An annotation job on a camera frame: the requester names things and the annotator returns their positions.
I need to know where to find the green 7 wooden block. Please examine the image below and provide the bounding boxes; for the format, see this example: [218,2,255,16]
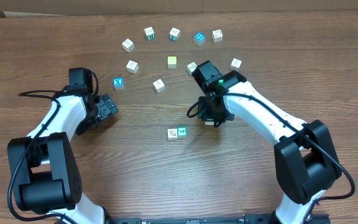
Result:
[204,121,214,126]

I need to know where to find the green 4 wooden block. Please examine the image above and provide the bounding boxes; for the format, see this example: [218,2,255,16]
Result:
[177,126,188,139]

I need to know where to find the leaf drawing wooden block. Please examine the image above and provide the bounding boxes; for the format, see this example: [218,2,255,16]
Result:
[167,128,178,140]

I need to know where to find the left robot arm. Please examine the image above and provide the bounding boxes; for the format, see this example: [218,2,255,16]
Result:
[7,67,118,223]

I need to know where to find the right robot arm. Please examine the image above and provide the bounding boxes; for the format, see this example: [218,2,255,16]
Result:
[188,60,342,223]

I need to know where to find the blue X wooden block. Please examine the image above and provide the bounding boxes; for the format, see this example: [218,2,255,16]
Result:
[113,77,124,90]

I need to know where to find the wooden block blue side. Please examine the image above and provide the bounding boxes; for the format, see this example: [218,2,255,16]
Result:
[186,62,197,75]

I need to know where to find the wooden block left middle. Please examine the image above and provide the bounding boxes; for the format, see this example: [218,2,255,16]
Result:
[126,60,139,73]

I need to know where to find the wooden block far right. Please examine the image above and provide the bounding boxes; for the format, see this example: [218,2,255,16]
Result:
[229,58,242,72]

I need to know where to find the wooden block red drawing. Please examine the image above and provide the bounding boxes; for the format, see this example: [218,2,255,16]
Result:
[152,79,165,93]

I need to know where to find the yellow top wooden block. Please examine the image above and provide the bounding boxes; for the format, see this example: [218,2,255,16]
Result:
[167,56,177,69]

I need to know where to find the plain wooden block far left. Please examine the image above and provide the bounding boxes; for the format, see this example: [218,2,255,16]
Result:
[122,39,135,52]

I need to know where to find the blue top wooden block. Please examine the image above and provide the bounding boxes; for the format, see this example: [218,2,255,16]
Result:
[194,32,206,47]

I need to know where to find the wooden block drawing top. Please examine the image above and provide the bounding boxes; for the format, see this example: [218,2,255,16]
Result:
[212,29,223,42]

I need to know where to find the wooden block teal letter side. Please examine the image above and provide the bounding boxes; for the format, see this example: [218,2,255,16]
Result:
[169,27,180,42]

